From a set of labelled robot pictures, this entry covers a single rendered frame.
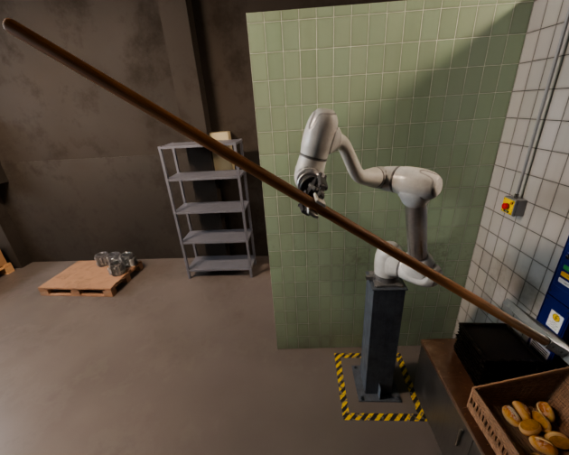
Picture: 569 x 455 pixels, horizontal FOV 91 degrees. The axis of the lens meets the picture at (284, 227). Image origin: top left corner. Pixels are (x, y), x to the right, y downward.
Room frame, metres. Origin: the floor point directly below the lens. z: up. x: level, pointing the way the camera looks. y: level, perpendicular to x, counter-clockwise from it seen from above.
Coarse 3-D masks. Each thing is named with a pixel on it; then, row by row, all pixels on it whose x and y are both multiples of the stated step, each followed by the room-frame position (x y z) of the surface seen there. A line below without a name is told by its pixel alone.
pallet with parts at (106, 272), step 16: (96, 256) 3.52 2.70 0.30; (112, 256) 3.50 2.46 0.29; (128, 256) 3.49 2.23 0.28; (64, 272) 3.44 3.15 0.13; (80, 272) 3.41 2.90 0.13; (96, 272) 3.38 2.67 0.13; (112, 272) 3.23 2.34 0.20; (128, 272) 3.33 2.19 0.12; (48, 288) 3.06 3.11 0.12; (64, 288) 3.03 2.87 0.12; (80, 288) 3.01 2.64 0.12; (96, 288) 2.98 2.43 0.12; (112, 288) 2.98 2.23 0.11
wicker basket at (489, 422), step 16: (560, 368) 0.94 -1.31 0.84; (496, 384) 0.94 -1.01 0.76; (512, 384) 0.94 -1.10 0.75; (528, 384) 0.94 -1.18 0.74; (544, 384) 0.94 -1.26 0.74; (560, 384) 0.93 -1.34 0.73; (480, 400) 0.88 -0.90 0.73; (496, 400) 0.94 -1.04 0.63; (512, 400) 0.94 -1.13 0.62; (528, 400) 0.94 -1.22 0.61; (544, 400) 0.94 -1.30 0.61; (560, 400) 0.89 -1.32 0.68; (480, 416) 0.86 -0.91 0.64; (496, 416) 0.89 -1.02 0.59; (560, 416) 0.85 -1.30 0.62; (496, 432) 0.76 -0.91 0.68; (512, 432) 0.81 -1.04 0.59; (544, 432) 0.80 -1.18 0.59; (560, 432) 0.79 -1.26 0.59; (496, 448) 0.74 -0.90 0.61; (512, 448) 0.68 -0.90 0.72; (528, 448) 0.74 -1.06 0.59
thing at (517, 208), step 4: (508, 196) 1.61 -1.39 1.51; (512, 196) 1.61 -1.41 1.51; (504, 200) 1.61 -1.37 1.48; (508, 200) 1.58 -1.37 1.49; (512, 200) 1.55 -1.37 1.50; (516, 200) 1.53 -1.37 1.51; (520, 200) 1.53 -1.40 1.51; (524, 200) 1.53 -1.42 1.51; (508, 204) 1.57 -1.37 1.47; (516, 204) 1.53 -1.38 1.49; (520, 204) 1.53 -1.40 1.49; (524, 204) 1.53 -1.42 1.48; (508, 208) 1.56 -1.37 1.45; (512, 208) 1.53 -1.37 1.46; (516, 208) 1.53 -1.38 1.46; (520, 208) 1.53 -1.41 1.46; (524, 208) 1.52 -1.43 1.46; (504, 212) 1.59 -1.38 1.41; (508, 212) 1.55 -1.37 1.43; (512, 212) 1.53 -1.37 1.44; (516, 212) 1.53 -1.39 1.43; (520, 212) 1.53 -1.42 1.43; (512, 216) 1.53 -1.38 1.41
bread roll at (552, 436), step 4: (548, 432) 0.77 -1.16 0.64; (552, 432) 0.76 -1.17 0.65; (556, 432) 0.76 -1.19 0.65; (548, 436) 0.76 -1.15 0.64; (552, 436) 0.75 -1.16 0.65; (556, 436) 0.75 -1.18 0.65; (560, 436) 0.75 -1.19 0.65; (564, 436) 0.75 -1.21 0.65; (548, 440) 0.75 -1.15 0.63; (552, 440) 0.74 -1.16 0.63; (556, 440) 0.74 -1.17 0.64; (560, 440) 0.74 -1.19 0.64; (564, 440) 0.73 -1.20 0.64; (568, 440) 0.73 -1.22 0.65; (556, 444) 0.73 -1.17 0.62; (560, 444) 0.73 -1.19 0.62; (564, 444) 0.73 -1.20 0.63; (568, 444) 0.72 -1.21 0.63; (560, 448) 0.72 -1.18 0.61; (564, 448) 0.72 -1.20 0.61; (568, 448) 0.72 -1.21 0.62
